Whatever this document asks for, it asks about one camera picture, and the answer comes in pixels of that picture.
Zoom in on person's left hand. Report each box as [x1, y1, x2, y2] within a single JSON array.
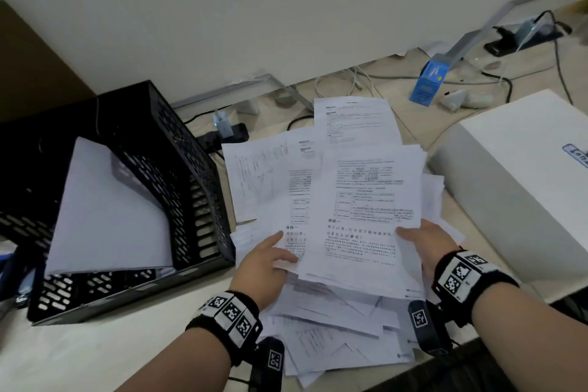
[[228, 230, 300, 312]]

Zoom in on person's right hand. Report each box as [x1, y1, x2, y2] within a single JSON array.
[[394, 219, 460, 285]]

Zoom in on printed paper bundle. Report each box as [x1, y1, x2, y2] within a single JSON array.
[[275, 145, 431, 301], [44, 137, 176, 277]]

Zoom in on pile of printed papers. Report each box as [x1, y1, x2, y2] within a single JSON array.
[[221, 96, 466, 389]]

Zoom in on black mesh file organizer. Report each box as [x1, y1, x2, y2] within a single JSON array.
[[0, 80, 236, 327]]

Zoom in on small white paper sheet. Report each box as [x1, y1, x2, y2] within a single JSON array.
[[394, 40, 456, 58]]

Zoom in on person's left forearm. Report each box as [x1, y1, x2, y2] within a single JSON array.
[[115, 327, 233, 392]]

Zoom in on person's right forearm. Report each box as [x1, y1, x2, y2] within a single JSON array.
[[470, 288, 588, 392]]

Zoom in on black marker wristband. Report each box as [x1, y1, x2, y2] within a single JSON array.
[[431, 249, 520, 328], [185, 291, 263, 368]]

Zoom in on white box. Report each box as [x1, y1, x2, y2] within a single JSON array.
[[427, 88, 588, 285]]

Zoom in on black power strip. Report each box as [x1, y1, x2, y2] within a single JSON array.
[[195, 124, 250, 154], [483, 26, 573, 56]]

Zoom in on white handheld device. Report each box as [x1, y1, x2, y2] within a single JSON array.
[[439, 88, 499, 112]]

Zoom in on white charger plug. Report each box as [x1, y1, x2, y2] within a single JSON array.
[[213, 110, 234, 139]]

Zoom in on small blue box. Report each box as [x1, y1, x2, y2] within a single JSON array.
[[409, 54, 449, 107]]

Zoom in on grey plug adapter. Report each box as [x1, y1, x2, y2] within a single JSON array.
[[514, 17, 550, 50]]

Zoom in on brown cardboard sheet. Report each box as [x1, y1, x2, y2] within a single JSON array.
[[0, 0, 97, 124]]

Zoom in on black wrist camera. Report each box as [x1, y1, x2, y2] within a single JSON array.
[[247, 337, 285, 392], [407, 300, 453, 357]]

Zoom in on black power adapter cable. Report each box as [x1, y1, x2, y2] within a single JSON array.
[[287, 115, 315, 132]]

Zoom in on black power strip cable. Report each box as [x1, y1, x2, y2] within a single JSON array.
[[183, 104, 230, 124]]

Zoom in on short black cable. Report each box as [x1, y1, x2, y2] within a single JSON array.
[[480, 70, 513, 103]]

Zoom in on white coiled cables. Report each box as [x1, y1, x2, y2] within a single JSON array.
[[314, 65, 414, 99]]

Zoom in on grey metal bracket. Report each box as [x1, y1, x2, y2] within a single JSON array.
[[443, 0, 588, 66], [170, 74, 315, 112]]

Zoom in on long black cable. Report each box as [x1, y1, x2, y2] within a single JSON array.
[[535, 10, 575, 105]]

